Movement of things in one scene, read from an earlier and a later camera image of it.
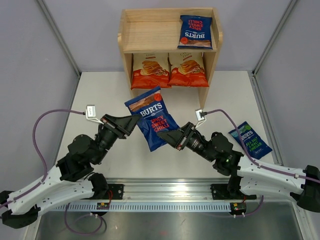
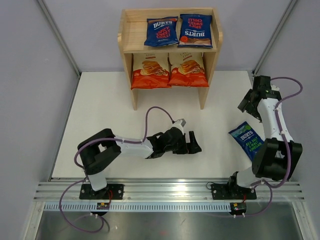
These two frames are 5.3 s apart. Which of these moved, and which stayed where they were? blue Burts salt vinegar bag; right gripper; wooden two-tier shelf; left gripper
Moved: left gripper; right gripper
Stayed: blue Burts salt vinegar bag; wooden two-tier shelf
